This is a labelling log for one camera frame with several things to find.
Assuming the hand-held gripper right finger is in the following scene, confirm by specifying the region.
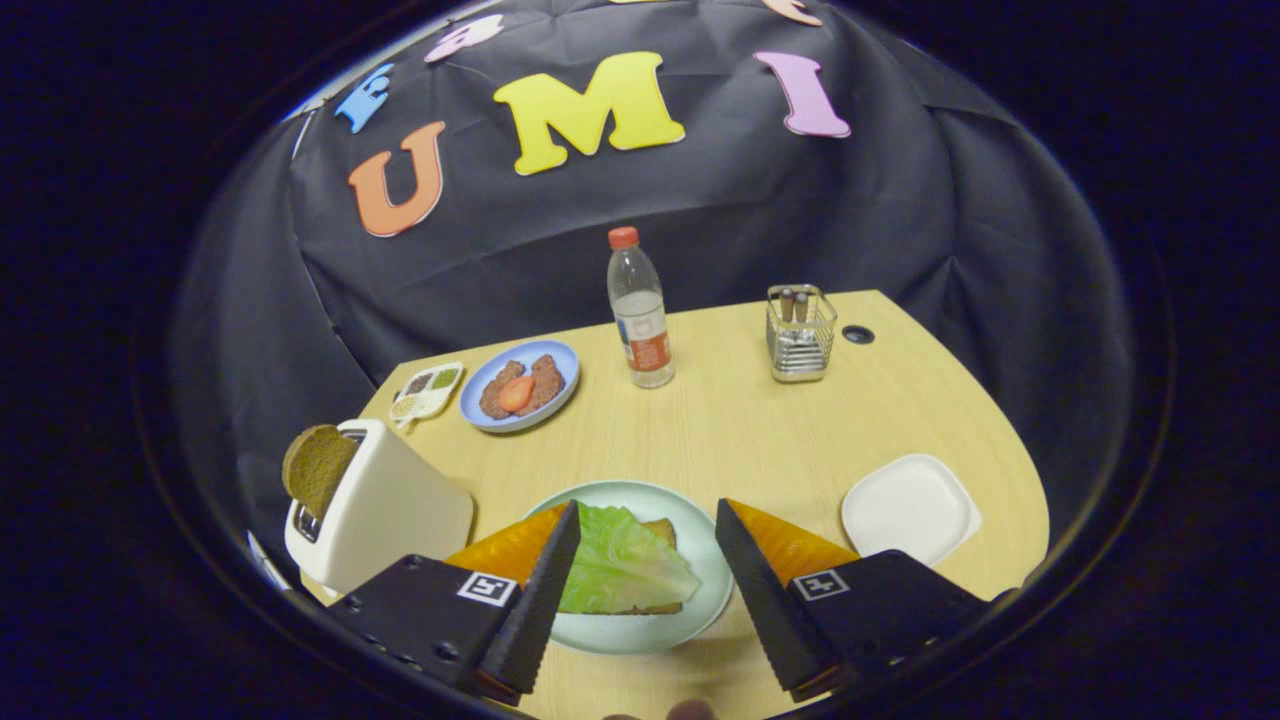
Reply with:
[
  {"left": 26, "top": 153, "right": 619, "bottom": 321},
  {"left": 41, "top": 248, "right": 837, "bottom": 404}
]
[{"left": 714, "top": 498, "right": 993, "bottom": 705}]

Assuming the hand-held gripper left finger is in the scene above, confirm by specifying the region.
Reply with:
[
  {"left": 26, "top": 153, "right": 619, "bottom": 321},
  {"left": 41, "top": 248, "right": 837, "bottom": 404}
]
[{"left": 326, "top": 500, "right": 583, "bottom": 707}]

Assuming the green lettuce leaf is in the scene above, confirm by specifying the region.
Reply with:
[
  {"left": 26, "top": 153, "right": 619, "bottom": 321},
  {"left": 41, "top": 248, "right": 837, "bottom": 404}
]
[{"left": 558, "top": 502, "right": 703, "bottom": 616}]

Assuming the brown toasted bread slice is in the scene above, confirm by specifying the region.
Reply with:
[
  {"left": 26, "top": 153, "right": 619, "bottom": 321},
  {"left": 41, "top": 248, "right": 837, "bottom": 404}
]
[{"left": 281, "top": 424, "right": 361, "bottom": 521}]

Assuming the pale green round plate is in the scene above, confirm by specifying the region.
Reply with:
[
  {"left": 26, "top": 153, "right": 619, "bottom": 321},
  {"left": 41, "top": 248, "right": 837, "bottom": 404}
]
[{"left": 527, "top": 480, "right": 736, "bottom": 656}]

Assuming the bread slice under lettuce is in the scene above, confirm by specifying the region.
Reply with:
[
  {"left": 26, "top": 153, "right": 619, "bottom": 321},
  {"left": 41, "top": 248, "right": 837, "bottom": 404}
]
[{"left": 588, "top": 517, "right": 687, "bottom": 617}]

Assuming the white square plate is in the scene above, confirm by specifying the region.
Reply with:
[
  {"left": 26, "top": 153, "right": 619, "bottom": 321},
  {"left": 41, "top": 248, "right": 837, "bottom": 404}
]
[{"left": 841, "top": 453, "right": 984, "bottom": 569}]

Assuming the white toaster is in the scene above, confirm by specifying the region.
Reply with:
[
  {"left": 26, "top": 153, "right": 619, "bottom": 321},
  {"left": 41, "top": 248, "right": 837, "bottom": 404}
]
[{"left": 284, "top": 418, "right": 476, "bottom": 597}]

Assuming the brown meat patty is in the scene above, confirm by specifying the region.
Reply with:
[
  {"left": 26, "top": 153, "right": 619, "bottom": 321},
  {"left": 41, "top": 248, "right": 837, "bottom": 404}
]
[
  {"left": 524, "top": 354, "right": 567, "bottom": 414},
  {"left": 479, "top": 360, "right": 527, "bottom": 420}
]

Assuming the white condiment tray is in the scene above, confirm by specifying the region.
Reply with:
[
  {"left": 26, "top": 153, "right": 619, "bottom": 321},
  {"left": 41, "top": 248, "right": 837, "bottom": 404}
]
[{"left": 388, "top": 362, "right": 466, "bottom": 433}]

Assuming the blue round plate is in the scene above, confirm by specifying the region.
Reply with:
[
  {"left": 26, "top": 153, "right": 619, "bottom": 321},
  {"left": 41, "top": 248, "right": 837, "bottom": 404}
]
[{"left": 459, "top": 340, "right": 582, "bottom": 434}]

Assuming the clear water bottle red cap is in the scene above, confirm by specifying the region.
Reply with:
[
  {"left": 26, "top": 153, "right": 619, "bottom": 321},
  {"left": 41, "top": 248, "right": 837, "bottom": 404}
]
[{"left": 607, "top": 226, "right": 676, "bottom": 389}]

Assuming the metal wire utensil holder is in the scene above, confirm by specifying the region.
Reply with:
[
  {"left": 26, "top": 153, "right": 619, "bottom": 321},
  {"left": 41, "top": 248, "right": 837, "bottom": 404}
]
[{"left": 765, "top": 284, "right": 839, "bottom": 384}]

